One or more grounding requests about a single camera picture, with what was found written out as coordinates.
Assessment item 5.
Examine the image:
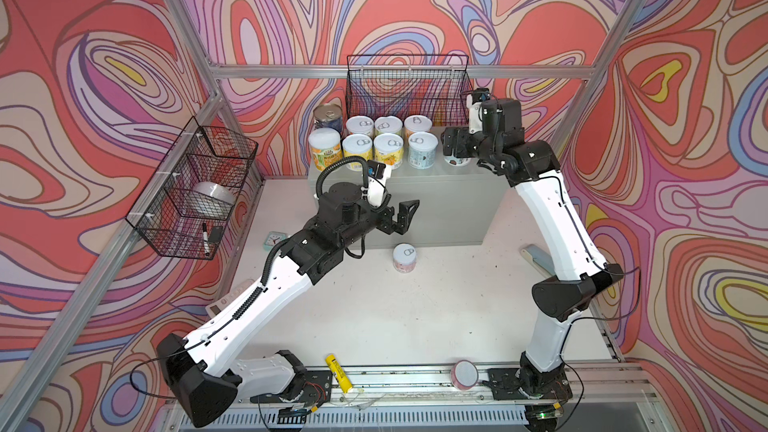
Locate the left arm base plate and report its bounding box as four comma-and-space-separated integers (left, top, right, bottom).
250, 370, 334, 408

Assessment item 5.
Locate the green yellow peach can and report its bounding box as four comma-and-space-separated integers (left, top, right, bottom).
308, 128, 343, 171

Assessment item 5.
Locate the green label can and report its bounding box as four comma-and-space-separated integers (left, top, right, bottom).
374, 116, 403, 136

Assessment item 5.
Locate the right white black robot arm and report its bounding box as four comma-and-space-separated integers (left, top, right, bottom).
442, 90, 625, 398

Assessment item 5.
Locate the grey stapler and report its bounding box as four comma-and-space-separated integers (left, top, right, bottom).
520, 244, 555, 278

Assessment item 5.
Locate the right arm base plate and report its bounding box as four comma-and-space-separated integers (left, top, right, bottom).
482, 364, 573, 402

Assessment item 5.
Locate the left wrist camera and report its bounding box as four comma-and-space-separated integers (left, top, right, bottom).
367, 160, 393, 185

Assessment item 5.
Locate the pink tape roll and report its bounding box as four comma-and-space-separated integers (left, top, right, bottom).
450, 360, 479, 391

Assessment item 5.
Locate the pink label can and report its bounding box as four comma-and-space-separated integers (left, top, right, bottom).
345, 115, 375, 138

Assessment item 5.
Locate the back black wire basket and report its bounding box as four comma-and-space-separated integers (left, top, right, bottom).
345, 52, 472, 127

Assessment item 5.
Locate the grey metal cabinet box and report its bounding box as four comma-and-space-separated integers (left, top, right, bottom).
307, 124, 516, 252

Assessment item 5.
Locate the yellow glue tube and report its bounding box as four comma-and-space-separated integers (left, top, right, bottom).
325, 354, 354, 394

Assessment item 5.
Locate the silver tape roll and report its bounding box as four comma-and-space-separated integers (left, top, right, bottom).
190, 181, 236, 220

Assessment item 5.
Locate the yellow label can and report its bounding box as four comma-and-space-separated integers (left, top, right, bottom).
373, 133, 404, 169
341, 134, 374, 160

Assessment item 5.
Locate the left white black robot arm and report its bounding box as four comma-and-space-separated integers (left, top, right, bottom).
154, 156, 420, 428

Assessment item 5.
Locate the black wire basket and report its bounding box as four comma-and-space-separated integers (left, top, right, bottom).
345, 52, 472, 127
125, 118, 258, 260

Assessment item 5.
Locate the left black wire basket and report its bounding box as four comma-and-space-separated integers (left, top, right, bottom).
125, 118, 258, 260

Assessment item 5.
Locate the dark blue tin can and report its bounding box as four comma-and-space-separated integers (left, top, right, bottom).
312, 103, 343, 134

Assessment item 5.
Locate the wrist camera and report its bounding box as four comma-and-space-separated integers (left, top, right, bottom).
367, 160, 393, 185
467, 87, 491, 108

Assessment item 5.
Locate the pink calculator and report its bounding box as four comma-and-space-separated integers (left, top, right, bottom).
205, 279, 255, 318

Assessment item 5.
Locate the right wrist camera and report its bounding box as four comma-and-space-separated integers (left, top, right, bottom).
467, 87, 491, 108

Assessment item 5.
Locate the white lid can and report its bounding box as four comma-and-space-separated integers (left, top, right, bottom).
408, 132, 439, 170
445, 156, 472, 167

